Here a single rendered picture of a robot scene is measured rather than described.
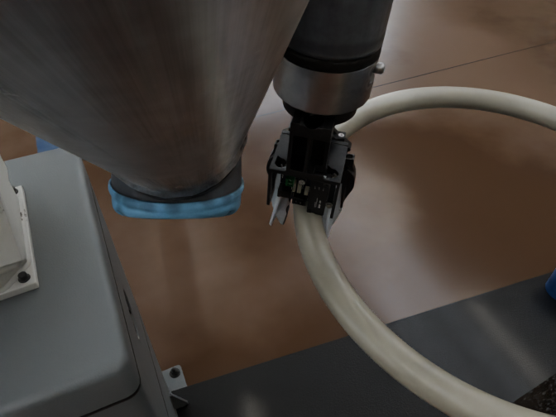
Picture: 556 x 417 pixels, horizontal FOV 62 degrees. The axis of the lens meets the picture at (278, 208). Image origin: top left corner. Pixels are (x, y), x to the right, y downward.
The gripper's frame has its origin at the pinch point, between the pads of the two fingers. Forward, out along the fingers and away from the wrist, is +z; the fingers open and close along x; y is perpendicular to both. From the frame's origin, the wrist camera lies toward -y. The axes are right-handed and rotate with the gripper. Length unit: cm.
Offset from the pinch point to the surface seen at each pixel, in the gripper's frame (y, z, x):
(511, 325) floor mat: -46, 81, 64
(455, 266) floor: -67, 85, 49
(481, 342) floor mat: -38, 82, 55
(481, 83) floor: -200, 90, 68
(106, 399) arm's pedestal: 26.0, 4.3, -14.9
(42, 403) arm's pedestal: 28.7, 0.8, -19.0
